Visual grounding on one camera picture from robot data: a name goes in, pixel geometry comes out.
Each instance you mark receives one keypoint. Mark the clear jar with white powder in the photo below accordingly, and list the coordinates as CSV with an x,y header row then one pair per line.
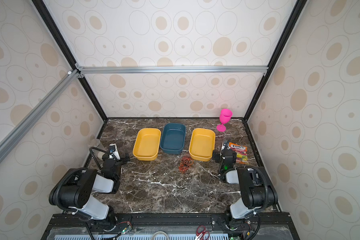
x,y
100,155

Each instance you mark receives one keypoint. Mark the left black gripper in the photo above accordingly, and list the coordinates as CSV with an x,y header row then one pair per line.
x,y
120,160

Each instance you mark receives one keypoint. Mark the left yellow plastic bin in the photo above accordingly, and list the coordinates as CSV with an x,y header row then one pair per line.
x,y
147,144

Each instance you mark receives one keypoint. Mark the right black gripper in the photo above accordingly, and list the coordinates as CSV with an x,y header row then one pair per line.
x,y
221,155

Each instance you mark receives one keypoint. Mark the pink plastic goblet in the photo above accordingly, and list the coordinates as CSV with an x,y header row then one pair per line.
x,y
225,117

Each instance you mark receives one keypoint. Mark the horizontal aluminium rail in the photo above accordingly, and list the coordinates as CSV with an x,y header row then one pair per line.
x,y
182,70

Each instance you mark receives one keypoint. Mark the teal plastic bin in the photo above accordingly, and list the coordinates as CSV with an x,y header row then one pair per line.
x,y
173,138

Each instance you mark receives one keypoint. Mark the colourful snack bag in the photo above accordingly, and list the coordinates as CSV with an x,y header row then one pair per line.
x,y
241,153

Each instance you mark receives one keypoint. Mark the red handled scissors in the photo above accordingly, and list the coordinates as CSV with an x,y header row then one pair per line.
x,y
202,233

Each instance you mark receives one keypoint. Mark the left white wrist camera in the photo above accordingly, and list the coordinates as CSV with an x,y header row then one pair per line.
x,y
113,152

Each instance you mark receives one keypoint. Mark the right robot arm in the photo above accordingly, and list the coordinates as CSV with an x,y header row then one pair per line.
x,y
256,188

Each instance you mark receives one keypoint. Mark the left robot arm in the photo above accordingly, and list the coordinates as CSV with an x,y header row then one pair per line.
x,y
74,192

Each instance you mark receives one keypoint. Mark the yellow plastic bin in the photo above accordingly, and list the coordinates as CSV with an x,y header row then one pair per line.
x,y
147,144
202,144

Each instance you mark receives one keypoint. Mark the right yellow plastic bin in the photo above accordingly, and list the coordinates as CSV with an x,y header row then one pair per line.
x,y
202,144

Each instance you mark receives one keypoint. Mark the diagonal aluminium rail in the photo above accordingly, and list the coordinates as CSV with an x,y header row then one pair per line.
x,y
14,137

